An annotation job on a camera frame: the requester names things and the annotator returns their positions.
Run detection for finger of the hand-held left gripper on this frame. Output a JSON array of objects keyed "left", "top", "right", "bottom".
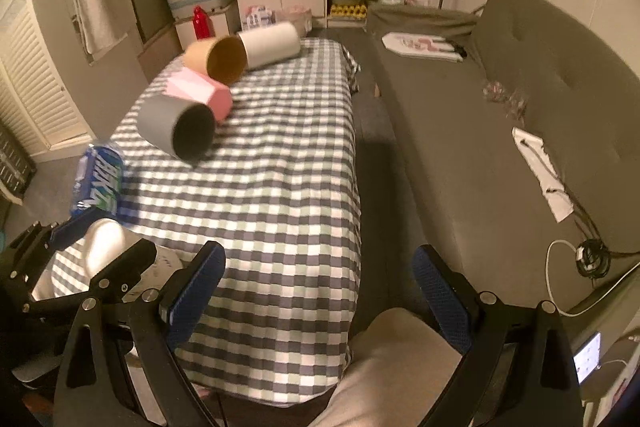
[
  {"left": 7, "top": 208, "right": 102, "bottom": 282},
  {"left": 24, "top": 238, "right": 159, "bottom": 314}
]

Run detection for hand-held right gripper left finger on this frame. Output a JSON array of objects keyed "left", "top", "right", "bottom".
[{"left": 52, "top": 241, "right": 227, "bottom": 427}]

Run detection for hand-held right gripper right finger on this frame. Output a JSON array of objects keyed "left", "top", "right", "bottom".
[{"left": 412, "top": 244, "right": 584, "bottom": 427}]

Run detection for white rounded cup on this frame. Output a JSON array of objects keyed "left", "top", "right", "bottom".
[{"left": 30, "top": 217, "right": 187, "bottom": 304}]

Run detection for grey cup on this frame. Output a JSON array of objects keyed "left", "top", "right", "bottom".
[{"left": 137, "top": 94, "right": 217, "bottom": 160}]

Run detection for pink faceted cup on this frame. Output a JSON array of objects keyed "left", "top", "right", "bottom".
[{"left": 165, "top": 67, "right": 233, "bottom": 124}]

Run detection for tan cup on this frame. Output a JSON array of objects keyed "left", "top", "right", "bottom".
[{"left": 184, "top": 35, "right": 249, "bottom": 86}]

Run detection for white tall cup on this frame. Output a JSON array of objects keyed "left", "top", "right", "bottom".
[{"left": 237, "top": 21, "right": 302, "bottom": 70}]

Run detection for blue label water bottle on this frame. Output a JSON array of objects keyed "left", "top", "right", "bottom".
[{"left": 70, "top": 139, "right": 126, "bottom": 221}]

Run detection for dark plastic crate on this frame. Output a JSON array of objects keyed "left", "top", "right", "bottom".
[{"left": 0, "top": 122, "right": 39, "bottom": 208}]

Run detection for person's leg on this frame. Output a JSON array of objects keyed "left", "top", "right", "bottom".
[{"left": 309, "top": 307, "right": 464, "bottom": 427}]

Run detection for checked tablecloth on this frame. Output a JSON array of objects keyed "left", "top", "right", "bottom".
[{"left": 50, "top": 38, "right": 364, "bottom": 408}]

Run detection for phone with lit screen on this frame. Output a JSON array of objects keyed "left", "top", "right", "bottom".
[{"left": 572, "top": 332, "right": 604, "bottom": 386}]

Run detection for white louvred door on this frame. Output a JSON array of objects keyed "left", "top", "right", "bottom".
[{"left": 0, "top": 0, "right": 92, "bottom": 158}]

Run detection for grey sofa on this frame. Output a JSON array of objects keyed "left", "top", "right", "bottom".
[{"left": 350, "top": 0, "right": 640, "bottom": 325}]

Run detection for white paper sheet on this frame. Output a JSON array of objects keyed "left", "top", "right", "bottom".
[{"left": 512, "top": 127, "right": 575, "bottom": 223}]

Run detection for red bottle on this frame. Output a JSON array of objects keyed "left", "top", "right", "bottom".
[{"left": 192, "top": 5, "right": 214, "bottom": 40}]

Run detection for white printed bag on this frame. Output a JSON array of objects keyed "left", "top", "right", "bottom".
[{"left": 382, "top": 32, "right": 464, "bottom": 63}]

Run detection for pink tissue pack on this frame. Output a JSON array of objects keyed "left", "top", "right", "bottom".
[{"left": 242, "top": 5, "right": 276, "bottom": 30}]

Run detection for pink basket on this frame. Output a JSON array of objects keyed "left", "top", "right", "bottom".
[{"left": 275, "top": 5, "right": 314, "bottom": 34}]

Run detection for yellow egg tray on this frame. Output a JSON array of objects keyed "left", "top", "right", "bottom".
[{"left": 329, "top": 4, "right": 369, "bottom": 18}]

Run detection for white cable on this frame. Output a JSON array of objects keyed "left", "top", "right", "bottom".
[{"left": 544, "top": 239, "right": 582, "bottom": 316}]

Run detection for black cable bundle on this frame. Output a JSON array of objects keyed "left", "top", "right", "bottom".
[{"left": 575, "top": 239, "right": 612, "bottom": 279}]

